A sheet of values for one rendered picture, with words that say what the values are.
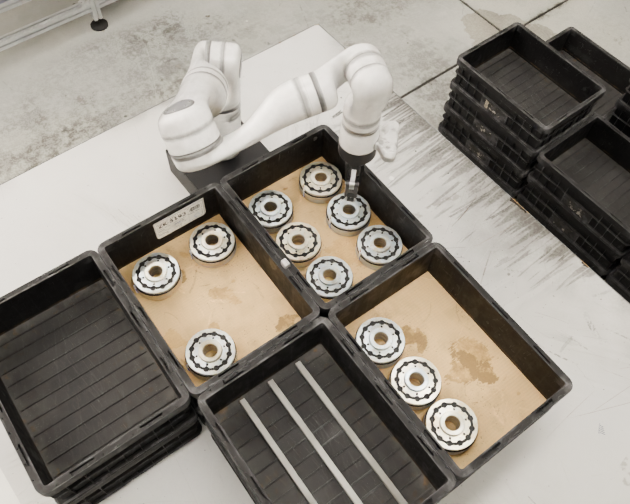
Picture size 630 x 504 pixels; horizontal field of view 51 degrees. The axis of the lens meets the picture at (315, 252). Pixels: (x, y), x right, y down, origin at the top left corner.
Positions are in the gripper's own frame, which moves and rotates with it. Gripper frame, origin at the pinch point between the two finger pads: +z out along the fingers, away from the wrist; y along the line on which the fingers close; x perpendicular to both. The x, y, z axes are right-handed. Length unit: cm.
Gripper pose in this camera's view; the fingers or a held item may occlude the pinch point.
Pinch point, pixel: (352, 184)
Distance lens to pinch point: 138.6
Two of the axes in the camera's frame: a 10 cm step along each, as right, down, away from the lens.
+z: -0.3, 5.1, 8.6
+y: -1.5, 8.5, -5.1
